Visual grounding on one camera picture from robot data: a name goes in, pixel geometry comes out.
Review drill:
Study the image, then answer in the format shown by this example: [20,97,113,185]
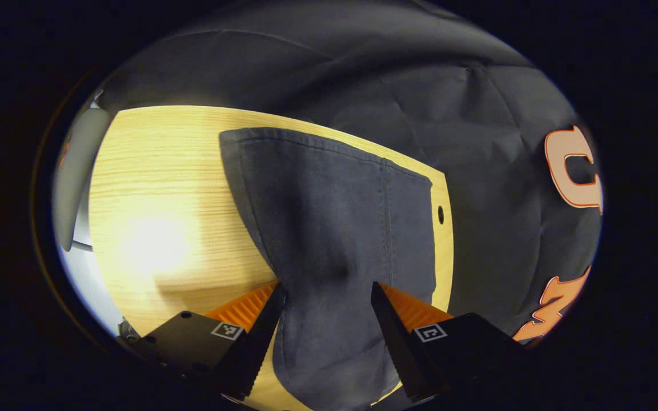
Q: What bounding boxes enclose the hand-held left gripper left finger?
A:
[117,281,288,400]

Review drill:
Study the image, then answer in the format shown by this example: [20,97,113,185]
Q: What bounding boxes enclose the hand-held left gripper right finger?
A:
[370,281,527,403]

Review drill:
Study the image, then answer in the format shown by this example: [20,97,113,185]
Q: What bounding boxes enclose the dark blue jeans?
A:
[219,127,438,411]

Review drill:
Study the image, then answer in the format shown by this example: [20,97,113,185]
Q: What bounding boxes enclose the white curved panel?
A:
[54,106,115,253]

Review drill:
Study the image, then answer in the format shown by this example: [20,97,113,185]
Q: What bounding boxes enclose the black backdrop cloth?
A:
[98,0,605,346]

